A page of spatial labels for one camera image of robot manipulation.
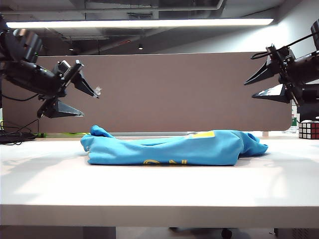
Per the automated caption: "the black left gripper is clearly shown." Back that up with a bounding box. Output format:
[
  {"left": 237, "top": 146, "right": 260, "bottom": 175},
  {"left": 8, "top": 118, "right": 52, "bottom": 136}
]
[{"left": 37, "top": 59, "right": 103, "bottom": 119}]

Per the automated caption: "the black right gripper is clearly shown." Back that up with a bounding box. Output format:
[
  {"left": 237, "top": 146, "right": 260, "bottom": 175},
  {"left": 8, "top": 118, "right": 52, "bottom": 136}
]
[{"left": 244, "top": 44, "right": 304, "bottom": 108}]

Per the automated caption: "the blue patterned soccer jersey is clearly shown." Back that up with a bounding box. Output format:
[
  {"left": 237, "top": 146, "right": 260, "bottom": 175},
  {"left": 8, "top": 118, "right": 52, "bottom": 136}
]
[{"left": 80, "top": 124, "right": 269, "bottom": 167}]

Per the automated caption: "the clear plastic water bottle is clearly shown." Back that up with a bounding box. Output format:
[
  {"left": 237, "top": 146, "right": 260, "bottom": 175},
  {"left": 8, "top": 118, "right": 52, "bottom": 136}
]
[{"left": 290, "top": 104, "right": 300, "bottom": 134}]

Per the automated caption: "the Rubik's cube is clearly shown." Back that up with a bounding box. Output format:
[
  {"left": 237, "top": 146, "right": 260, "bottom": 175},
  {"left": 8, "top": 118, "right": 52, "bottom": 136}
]
[{"left": 298, "top": 120, "right": 319, "bottom": 140}]

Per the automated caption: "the brown desk divider panel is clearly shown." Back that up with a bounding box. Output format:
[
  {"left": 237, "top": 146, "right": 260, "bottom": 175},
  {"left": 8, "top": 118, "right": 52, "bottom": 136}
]
[{"left": 1, "top": 51, "right": 293, "bottom": 134}]

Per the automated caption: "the long ceiling light strip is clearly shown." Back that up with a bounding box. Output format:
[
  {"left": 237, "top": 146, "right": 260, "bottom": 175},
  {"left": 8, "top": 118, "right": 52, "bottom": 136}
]
[{"left": 5, "top": 18, "right": 274, "bottom": 29}]

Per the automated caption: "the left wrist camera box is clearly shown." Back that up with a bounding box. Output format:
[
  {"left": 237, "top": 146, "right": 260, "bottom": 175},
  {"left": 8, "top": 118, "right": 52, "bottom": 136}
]
[{"left": 57, "top": 60, "right": 71, "bottom": 76}]

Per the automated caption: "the black cable bundle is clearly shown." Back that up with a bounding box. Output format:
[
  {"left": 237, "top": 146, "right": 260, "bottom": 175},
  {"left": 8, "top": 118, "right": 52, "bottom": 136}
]
[{"left": 0, "top": 119, "right": 40, "bottom": 146}]

